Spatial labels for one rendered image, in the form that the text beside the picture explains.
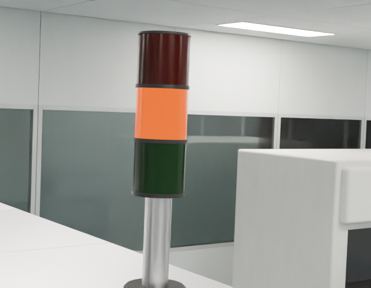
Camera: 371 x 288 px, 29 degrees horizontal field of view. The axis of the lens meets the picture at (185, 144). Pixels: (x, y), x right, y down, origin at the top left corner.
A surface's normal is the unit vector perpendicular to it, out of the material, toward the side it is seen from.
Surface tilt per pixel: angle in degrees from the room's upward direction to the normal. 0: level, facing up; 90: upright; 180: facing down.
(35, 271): 0
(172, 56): 90
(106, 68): 90
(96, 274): 0
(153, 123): 90
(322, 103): 90
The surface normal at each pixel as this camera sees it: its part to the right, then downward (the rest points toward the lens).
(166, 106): 0.22, 0.06
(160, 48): -0.09, 0.05
